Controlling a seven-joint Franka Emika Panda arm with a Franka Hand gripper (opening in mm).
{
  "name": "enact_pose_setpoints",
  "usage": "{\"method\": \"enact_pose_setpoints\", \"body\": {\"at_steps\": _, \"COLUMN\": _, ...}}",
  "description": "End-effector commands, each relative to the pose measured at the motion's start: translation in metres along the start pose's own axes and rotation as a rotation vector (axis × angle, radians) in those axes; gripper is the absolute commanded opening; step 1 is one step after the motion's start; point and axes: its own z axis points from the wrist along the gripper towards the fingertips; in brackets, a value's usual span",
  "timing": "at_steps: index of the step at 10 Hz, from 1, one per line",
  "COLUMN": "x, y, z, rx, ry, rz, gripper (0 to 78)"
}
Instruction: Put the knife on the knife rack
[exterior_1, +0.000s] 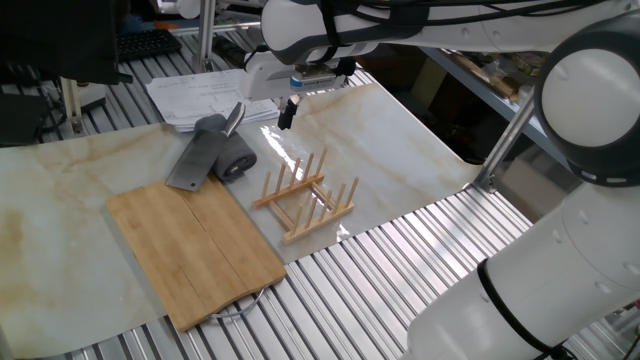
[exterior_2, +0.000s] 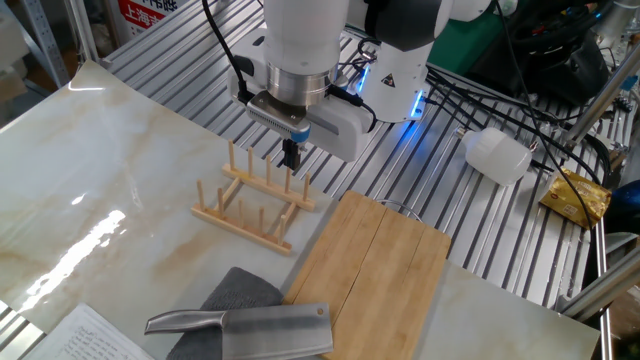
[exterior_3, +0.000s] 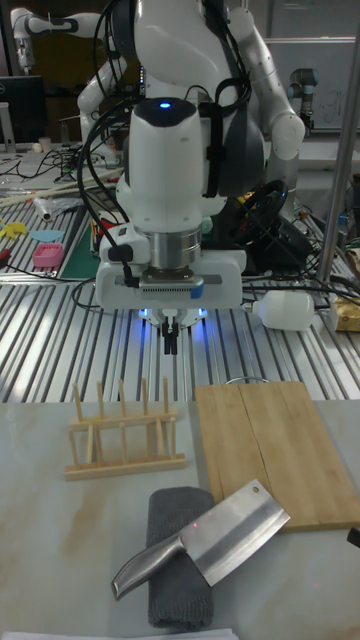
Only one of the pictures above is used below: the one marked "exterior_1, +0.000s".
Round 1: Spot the white Franka Hand gripper body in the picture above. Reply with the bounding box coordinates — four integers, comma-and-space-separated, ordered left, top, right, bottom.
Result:
243, 49, 351, 102

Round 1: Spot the steel cleaver knife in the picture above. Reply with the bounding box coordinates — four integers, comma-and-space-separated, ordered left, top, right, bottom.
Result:
164, 101, 247, 193

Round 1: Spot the wooden peg rack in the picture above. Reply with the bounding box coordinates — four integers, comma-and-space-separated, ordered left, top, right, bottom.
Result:
252, 147, 360, 246

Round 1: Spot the grey metal shelf rack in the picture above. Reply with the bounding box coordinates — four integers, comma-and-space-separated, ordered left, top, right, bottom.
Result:
419, 44, 574, 171

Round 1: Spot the grey rolled towel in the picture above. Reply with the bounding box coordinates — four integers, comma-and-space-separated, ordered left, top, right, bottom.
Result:
193, 113, 259, 182

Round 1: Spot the stack of printed papers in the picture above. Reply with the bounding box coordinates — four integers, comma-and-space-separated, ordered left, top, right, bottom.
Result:
145, 68, 280, 133

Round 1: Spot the black computer keyboard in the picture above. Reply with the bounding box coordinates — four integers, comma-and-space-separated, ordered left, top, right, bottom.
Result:
115, 28, 183, 62

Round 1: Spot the bamboo cutting board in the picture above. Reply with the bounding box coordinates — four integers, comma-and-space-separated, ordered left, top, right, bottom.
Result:
105, 174, 288, 333

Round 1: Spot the black computer monitor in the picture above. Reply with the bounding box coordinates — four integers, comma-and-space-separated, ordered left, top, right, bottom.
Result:
0, 0, 134, 86

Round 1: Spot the black flat device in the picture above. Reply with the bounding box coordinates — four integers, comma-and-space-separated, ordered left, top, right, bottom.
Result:
0, 92, 51, 149

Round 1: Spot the marble pattern table mat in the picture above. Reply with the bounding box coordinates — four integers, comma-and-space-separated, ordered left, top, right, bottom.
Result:
0, 82, 481, 359

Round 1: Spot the aluminium profile post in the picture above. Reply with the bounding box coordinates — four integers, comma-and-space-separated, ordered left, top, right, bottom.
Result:
192, 0, 219, 74
59, 77, 84, 136
472, 94, 536, 194

